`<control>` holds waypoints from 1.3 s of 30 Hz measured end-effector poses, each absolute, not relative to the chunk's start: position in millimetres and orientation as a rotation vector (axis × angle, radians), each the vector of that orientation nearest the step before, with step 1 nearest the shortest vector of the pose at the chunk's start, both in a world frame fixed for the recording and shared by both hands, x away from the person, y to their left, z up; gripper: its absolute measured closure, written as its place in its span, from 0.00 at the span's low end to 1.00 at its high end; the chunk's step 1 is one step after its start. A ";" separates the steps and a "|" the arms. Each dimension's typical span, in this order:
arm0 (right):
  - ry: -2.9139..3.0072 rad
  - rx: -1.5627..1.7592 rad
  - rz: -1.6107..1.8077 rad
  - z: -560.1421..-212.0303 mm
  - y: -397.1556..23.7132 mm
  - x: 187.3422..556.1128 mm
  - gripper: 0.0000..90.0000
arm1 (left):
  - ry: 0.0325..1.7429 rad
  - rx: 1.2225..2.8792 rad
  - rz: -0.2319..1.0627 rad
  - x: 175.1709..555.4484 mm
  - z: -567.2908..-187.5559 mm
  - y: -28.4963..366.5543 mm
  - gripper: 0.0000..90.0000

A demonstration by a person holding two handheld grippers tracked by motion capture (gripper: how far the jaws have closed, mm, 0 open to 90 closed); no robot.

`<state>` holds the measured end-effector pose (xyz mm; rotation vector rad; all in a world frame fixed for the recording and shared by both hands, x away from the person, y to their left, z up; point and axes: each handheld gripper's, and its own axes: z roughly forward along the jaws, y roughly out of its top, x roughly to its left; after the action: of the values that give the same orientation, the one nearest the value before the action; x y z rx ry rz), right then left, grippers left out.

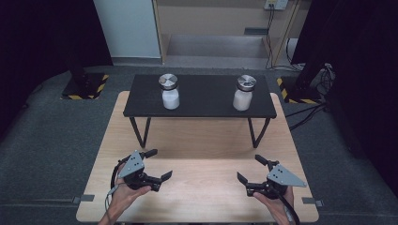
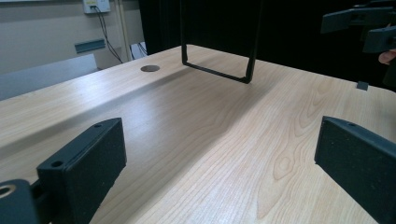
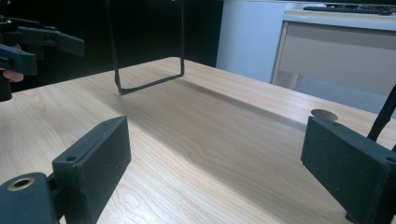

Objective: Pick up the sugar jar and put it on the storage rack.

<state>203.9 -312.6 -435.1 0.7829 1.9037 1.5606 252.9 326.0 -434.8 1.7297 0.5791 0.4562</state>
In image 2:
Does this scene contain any round grey table grommet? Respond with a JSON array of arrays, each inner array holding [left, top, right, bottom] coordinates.
[[139, 63, 162, 74]]

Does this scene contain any blue-grey label strip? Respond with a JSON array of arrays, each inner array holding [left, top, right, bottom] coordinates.
[[74, 37, 106, 55]]

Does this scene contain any black power cable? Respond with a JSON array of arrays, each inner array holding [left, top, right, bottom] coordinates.
[[92, 6, 123, 64], [96, 7, 125, 64], [136, 41, 149, 57]]

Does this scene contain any white wall socket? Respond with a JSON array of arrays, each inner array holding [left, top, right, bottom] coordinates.
[[81, 0, 112, 15]]

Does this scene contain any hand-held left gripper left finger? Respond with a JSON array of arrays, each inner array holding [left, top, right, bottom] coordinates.
[[35, 117, 128, 224]]

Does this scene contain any black curtain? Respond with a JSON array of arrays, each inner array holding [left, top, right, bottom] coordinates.
[[137, 0, 396, 93]]

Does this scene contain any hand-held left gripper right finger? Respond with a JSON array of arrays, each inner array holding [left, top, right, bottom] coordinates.
[[314, 115, 396, 224]]

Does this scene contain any black desktop shelf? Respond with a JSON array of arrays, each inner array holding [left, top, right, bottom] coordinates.
[[179, 0, 263, 85]]

